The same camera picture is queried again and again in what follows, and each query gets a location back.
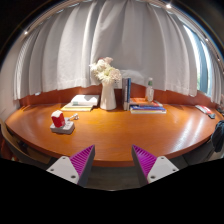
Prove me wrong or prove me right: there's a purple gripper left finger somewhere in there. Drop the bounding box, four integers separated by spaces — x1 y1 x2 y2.
47 145 95 187

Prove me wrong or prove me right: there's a red charger plug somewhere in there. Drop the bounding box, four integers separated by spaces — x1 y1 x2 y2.
51 110 65 128

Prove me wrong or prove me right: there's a yellow flat book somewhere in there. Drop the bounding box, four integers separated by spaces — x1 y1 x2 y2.
61 103 93 112

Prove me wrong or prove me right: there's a white ceramic vase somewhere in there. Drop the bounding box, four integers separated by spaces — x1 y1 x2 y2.
100 82 116 110

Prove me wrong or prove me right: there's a red flat object right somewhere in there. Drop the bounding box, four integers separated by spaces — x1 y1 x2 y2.
195 105 215 119

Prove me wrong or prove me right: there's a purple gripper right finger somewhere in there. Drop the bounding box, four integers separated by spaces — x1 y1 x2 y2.
131 145 178 186

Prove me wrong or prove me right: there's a grey power strip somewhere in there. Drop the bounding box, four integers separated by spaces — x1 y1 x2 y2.
50 117 75 134

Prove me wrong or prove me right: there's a white book on stack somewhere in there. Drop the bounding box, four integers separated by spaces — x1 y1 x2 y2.
71 95 99 106

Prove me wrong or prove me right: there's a white curtain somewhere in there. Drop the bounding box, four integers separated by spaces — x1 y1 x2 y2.
13 0 224 101

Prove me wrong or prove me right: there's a white flower bouquet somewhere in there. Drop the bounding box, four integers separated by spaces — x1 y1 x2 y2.
89 57 121 83

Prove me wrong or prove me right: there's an upright blue book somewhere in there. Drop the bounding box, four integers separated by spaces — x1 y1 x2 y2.
126 78 131 103

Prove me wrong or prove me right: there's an orange flat book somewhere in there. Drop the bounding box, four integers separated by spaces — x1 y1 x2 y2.
130 98 163 107

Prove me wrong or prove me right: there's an upright grey book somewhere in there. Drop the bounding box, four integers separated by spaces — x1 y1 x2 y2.
122 78 128 110

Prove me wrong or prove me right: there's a blue flat book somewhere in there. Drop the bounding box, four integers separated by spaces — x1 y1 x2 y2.
130 106 166 114

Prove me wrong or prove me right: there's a window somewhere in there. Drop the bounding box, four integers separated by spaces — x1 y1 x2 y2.
184 26 212 96

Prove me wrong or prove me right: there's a dark chair back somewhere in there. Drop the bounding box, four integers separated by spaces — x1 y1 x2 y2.
211 120 224 152

